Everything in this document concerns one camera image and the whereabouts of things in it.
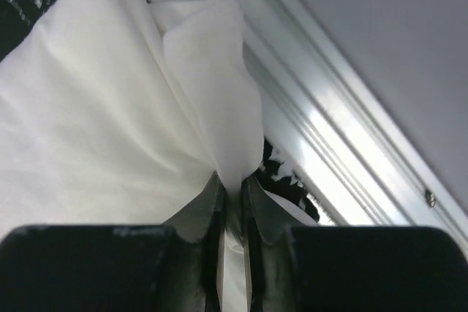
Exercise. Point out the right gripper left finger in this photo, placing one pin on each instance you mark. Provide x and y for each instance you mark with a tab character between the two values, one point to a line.
196	253

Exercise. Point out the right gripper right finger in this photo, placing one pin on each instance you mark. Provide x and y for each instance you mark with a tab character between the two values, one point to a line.
279	254

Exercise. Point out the white t-shirt robot print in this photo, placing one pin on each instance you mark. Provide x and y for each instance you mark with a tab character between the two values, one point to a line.
119	111

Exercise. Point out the black marble pattern mat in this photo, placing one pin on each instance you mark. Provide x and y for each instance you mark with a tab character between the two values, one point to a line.
275	174

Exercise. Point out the right side aluminium rail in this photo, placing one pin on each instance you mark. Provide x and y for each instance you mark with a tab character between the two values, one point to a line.
318	110

